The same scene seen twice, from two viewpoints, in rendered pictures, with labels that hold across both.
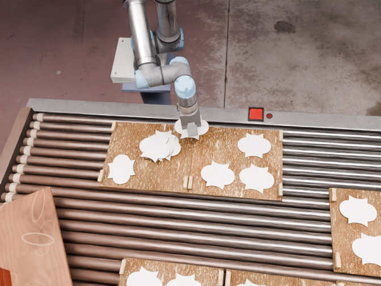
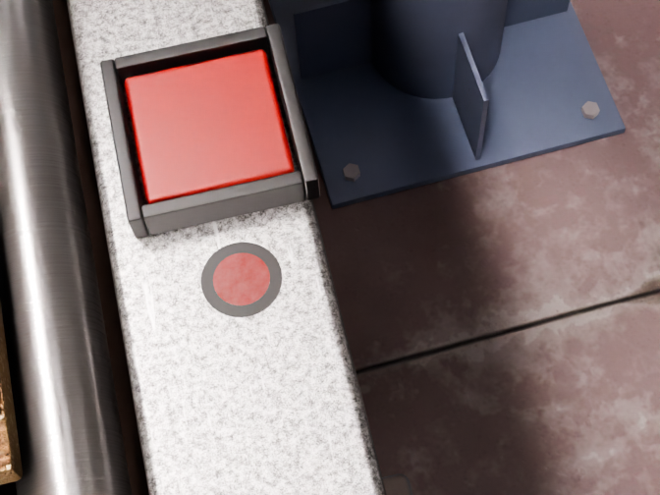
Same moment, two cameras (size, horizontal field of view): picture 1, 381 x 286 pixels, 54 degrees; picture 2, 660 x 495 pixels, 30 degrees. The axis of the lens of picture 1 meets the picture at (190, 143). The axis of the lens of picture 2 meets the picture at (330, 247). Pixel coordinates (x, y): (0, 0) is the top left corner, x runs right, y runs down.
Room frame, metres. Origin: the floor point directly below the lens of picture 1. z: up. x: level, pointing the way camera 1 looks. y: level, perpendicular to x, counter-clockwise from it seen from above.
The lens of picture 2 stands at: (0.93, -0.59, 1.36)
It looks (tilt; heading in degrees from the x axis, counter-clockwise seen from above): 65 degrees down; 66
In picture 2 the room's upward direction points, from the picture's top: 6 degrees counter-clockwise
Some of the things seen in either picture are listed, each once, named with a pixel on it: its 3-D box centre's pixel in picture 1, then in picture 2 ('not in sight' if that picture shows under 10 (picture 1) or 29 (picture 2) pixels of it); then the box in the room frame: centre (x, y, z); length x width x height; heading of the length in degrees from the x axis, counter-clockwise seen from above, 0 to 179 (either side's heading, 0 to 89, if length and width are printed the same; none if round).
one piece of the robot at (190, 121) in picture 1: (189, 119); not in sight; (0.86, -0.01, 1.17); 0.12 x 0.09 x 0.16; 0
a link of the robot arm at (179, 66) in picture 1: (176, 72); not in sight; (0.99, 0.01, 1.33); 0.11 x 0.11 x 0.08; 3
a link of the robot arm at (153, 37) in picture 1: (144, 44); not in sight; (1.43, 0.15, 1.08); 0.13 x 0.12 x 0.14; 93
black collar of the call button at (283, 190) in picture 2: (255, 114); (208, 128); (0.99, -0.34, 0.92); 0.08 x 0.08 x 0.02; 74
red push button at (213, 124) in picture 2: (255, 114); (208, 130); (0.99, -0.34, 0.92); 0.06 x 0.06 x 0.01; 74
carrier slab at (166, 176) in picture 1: (148, 155); not in sight; (0.86, 0.20, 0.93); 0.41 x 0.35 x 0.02; 75
